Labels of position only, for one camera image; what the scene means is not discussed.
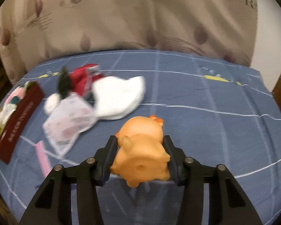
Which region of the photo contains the red and gold tin box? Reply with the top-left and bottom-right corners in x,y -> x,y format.
0,83 -> 44,164

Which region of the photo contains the white knitted sock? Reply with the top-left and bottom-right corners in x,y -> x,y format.
92,76 -> 146,120

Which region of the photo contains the white pompom plush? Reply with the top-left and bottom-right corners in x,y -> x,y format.
44,93 -> 61,115

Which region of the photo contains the blue grid tablecloth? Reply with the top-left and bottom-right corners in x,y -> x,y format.
0,50 -> 281,224

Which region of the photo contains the floral white tissue pack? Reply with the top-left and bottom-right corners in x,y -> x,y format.
43,92 -> 97,156

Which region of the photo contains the red and white cloth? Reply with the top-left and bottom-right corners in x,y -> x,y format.
69,64 -> 104,100

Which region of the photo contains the black patterned cloth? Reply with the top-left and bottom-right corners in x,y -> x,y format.
57,67 -> 71,99

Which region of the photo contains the beige leaf print curtain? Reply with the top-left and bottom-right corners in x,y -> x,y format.
0,0 -> 257,83

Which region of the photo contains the orange rubber pig toy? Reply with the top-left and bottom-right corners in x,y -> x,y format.
110,115 -> 170,188

